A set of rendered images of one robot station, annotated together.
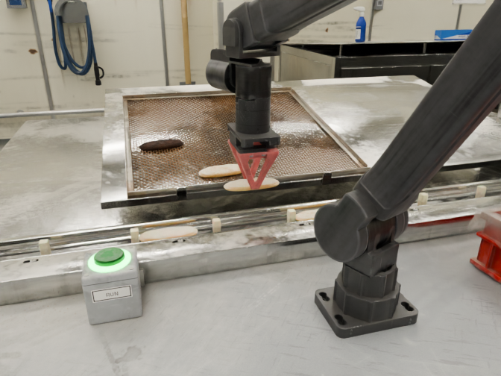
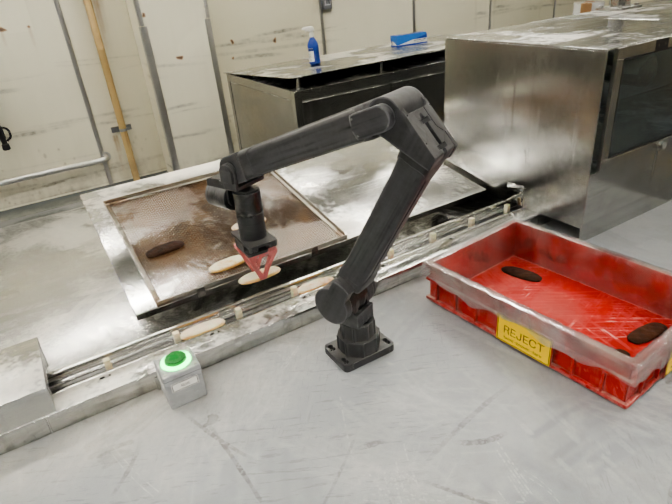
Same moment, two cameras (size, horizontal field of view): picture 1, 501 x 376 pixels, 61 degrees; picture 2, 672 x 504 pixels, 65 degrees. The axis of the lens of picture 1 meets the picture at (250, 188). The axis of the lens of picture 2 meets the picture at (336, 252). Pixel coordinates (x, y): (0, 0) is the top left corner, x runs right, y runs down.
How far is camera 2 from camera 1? 0.46 m
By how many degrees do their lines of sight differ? 13
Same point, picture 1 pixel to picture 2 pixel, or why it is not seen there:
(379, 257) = (361, 315)
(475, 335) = (429, 348)
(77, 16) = not seen: outside the picture
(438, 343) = (407, 360)
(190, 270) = (230, 352)
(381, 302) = (368, 343)
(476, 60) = (387, 205)
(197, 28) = (119, 60)
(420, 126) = (367, 238)
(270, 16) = (256, 165)
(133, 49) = (42, 97)
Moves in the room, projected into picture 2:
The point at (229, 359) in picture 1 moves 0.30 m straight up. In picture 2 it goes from (279, 404) to (253, 261)
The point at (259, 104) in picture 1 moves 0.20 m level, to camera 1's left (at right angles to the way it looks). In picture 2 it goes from (256, 219) to (155, 238)
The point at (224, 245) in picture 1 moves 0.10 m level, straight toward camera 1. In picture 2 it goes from (250, 327) to (261, 355)
